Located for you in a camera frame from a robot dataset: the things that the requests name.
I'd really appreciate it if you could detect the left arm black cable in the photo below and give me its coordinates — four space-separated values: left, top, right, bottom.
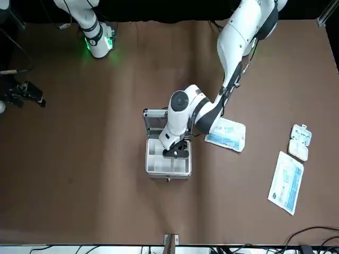
185 20 260 138

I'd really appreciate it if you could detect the black left base cable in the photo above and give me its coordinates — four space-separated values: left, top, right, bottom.
210 20 226 32

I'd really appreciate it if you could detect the aluminium corner frame post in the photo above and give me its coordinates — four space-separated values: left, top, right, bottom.
317 0 336 27

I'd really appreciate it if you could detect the large flat mask packet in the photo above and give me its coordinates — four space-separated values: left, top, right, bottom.
267 150 305 215

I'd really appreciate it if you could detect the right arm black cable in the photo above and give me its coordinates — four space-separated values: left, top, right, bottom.
0 0 101 76

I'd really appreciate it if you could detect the white pill box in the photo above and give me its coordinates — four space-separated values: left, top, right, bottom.
288 123 313 161

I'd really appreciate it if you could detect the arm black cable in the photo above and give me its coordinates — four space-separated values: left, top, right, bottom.
185 20 260 138
0 0 101 76

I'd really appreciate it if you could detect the aluminium first-aid case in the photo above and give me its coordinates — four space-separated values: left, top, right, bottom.
142 107 194 183

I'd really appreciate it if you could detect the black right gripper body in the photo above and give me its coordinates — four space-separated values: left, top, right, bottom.
15 82 30 98

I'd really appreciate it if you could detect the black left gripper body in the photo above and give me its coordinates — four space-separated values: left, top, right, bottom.
171 140 188 152

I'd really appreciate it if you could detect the black loose table cable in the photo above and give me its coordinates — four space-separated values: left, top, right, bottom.
284 225 339 254

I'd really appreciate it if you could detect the white partition tray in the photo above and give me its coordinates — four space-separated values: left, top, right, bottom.
147 139 191 174

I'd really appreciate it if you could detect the folded mask packet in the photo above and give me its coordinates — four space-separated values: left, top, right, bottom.
204 117 246 153

